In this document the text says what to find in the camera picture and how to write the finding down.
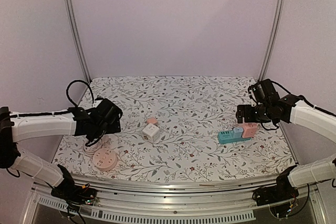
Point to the round pink socket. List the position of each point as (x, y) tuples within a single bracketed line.
[(105, 159)]

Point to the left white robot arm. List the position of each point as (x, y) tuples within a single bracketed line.
[(17, 127)]

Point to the aluminium frame post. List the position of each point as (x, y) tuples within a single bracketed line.
[(272, 39), (76, 39)]

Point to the aluminium front rail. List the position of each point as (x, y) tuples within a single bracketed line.
[(121, 201)]

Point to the pink cube socket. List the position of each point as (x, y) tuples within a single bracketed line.
[(249, 130)]

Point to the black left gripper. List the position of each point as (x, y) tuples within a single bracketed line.
[(114, 127)]

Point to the left aluminium frame post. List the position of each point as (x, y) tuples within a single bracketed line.
[(76, 39)]

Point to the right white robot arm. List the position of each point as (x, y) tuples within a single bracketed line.
[(316, 119)]

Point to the floral table mat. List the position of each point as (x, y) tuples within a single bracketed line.
[(191, 111)]

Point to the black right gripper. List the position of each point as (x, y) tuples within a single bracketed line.
[(241, 114)]

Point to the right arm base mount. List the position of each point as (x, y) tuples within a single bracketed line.
[(282, 194)]

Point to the right aluminium frame post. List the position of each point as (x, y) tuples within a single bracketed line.
[(272, 39)]

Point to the small blue plug adapter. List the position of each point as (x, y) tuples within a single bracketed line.
[(237, 133)]

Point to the small pink plug adapter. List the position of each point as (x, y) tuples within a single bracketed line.
[(152, 120)]

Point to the teal power strip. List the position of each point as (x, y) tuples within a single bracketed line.
[(226, 137)]

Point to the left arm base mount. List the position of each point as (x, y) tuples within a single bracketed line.
[(74, 195)]

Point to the white cube socket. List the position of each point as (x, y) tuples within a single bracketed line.
[(151, 131)]

